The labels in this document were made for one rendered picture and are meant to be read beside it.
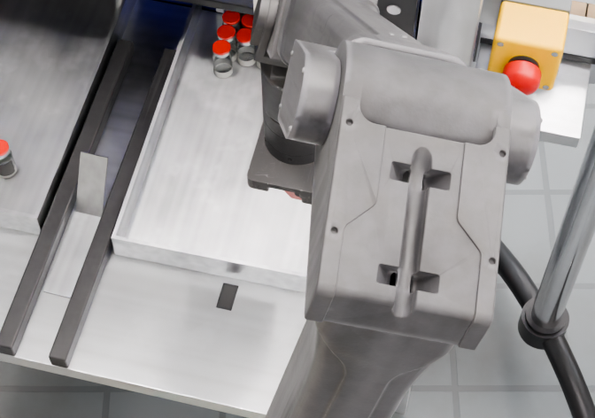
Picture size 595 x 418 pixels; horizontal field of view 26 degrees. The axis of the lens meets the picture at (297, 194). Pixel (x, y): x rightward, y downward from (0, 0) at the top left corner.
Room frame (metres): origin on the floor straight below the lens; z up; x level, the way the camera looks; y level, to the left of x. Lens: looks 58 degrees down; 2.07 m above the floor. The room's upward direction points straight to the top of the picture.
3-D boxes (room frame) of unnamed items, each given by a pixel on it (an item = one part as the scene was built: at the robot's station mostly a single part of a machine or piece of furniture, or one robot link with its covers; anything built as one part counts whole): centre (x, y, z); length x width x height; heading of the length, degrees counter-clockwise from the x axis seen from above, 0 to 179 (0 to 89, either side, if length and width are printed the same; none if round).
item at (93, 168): (0.68, 0.23, 0.91); 0.14 x 0.03 x 0.06; 165
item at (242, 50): (0.91, 0.00, 0.90); 0.18 x 0.02 x 0.05; 77
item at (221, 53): (0.90, 0.09, 0.90); 0.02 x 0.02 x 0.05
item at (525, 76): (0.81, -0.23, 0.99); 0.04 x 0.04 x 0.04; 76
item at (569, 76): (0.90, -0.27, 0.87); 0.14 x 0.13 x 0.02; 166
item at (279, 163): (0.61, 0.00, 1.19); 0.10 x 0.07 x 0.07; 166
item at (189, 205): (0.80, 0.03, 0.90); 0.34 x 0.26 x 0.04; 167
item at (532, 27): (0.86, -0.24, 1.00); 0.08 x 0.07 x 0.07; 166
